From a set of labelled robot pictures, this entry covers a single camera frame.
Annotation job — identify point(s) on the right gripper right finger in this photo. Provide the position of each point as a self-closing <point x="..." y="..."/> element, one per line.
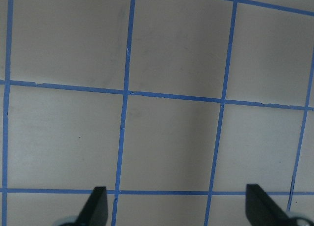
<point x="261" y="210"/>

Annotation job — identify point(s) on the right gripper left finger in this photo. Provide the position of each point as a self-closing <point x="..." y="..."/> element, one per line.
<point x="95" y="210"/>

